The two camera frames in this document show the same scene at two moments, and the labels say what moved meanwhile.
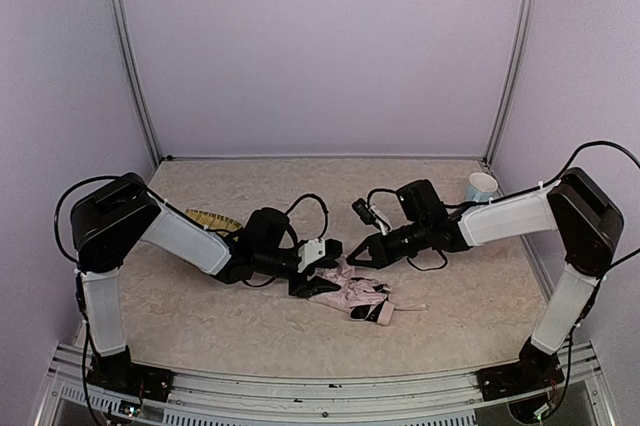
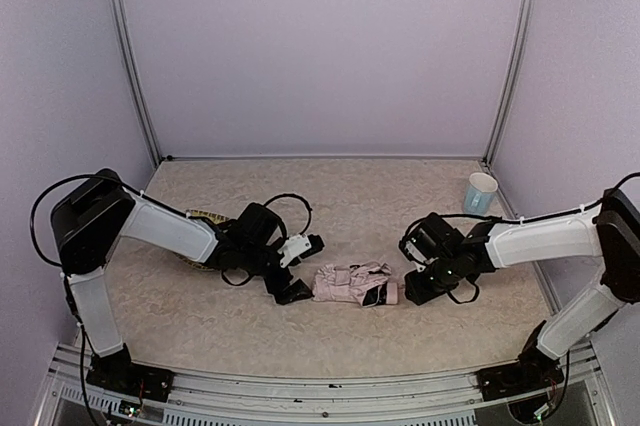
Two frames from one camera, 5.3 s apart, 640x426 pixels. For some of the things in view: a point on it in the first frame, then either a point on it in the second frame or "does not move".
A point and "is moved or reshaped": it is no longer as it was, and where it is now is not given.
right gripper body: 380,246 → 420,286
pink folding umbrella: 367,299 is moved or reshaped
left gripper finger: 333,250 → 316,244
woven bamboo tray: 214,221 does not move
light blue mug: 481,187 does not move
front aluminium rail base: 453,398 does not move
